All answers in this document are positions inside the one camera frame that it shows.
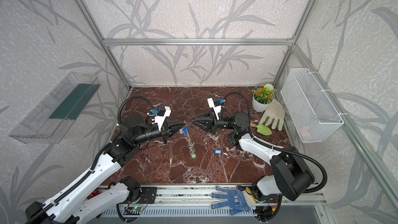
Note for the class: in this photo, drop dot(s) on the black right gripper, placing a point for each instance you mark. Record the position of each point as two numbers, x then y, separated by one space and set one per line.
212 123

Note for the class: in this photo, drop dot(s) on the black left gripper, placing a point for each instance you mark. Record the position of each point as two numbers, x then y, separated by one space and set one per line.
165 131

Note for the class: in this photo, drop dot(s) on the steel key ring disc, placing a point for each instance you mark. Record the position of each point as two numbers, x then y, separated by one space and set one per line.
185 132

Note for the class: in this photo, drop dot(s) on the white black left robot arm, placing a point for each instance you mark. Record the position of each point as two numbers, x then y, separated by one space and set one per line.
72 205

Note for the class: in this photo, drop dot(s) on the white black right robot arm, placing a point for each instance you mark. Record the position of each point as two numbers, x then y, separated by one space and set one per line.
294 173

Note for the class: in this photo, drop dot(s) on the green garden trowel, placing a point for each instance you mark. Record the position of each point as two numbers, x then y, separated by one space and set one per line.
262 129

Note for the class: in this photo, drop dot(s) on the white potted flower plant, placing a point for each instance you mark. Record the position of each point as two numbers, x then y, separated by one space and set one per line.
263 97

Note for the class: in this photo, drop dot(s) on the beige work glove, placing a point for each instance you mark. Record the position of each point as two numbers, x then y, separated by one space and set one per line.
274 116

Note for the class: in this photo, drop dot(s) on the green circuit board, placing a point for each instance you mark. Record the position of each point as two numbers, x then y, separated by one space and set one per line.
134 210

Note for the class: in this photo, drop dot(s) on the blue dotted work glove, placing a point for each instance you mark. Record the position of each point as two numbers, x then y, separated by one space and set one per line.
235 200

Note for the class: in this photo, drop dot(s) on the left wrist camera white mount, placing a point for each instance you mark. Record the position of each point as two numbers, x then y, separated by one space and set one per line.
159 114

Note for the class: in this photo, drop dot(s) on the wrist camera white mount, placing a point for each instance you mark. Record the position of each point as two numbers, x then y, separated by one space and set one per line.
159 114
216 105

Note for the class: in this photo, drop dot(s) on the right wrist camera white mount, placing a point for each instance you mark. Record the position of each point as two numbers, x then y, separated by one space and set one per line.
216 105

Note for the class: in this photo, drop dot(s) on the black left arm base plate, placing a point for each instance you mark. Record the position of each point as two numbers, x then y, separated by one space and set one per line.
148 195

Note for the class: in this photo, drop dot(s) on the white wire mesh basket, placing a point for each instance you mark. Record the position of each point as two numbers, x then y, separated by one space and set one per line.
311 110

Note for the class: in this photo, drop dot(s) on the clear plastic wall tray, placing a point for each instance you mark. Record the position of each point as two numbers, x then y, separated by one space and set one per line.
51 119

